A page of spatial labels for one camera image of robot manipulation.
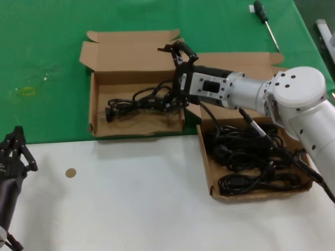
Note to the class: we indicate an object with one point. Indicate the small white clip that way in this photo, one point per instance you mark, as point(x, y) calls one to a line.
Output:
point(333, 95)

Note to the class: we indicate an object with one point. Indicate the brown cardboard box with round hole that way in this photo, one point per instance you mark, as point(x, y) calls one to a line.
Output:
point(235, 61)

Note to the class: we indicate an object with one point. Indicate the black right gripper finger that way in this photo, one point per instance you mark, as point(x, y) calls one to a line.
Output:
point(174, 104)
point(176, 57)

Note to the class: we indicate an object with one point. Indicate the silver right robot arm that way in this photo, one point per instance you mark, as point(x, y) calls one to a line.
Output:
point(301, 86)

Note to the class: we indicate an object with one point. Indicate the brown cardboard disc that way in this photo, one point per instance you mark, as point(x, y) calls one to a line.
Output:
point(70, 173)

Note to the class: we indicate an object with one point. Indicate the small white paper tag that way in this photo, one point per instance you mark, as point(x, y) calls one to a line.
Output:
point(251, 9)

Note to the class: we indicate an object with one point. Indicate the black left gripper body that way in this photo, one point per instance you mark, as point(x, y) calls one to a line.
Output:
point(9, 183)

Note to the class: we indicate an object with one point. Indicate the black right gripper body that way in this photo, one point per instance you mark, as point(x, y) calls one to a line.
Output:
point(183, 89)

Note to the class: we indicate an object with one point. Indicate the green tablecloth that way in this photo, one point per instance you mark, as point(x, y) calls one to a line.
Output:
point(39, 39)

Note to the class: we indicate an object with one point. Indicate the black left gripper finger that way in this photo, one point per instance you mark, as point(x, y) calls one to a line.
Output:
point(26, 154)
point(10, 143)

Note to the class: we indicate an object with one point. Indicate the grey white metal profile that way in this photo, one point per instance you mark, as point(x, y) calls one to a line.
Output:
point(323, 28)

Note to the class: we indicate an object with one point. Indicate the yellow rubber band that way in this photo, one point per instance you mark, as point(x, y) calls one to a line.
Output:
point(24, 92)

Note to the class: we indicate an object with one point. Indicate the empty-type brown cardboard box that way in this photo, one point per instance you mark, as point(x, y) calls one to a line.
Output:
point(131, 128)

